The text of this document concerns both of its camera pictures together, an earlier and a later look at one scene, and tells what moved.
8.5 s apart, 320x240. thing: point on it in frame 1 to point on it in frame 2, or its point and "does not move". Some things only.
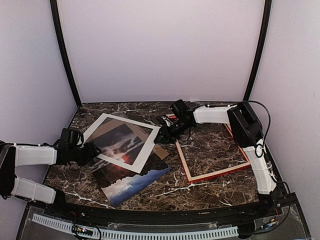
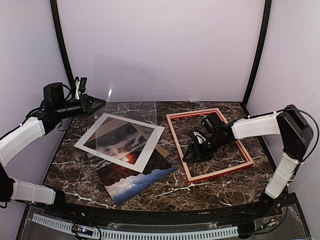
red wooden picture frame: [204, 176] does not move
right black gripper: [167, 135] to [192, 147]
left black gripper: [91, 153] to [86, 105]
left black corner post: [55, 13] does not move
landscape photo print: [117, 181] does not move
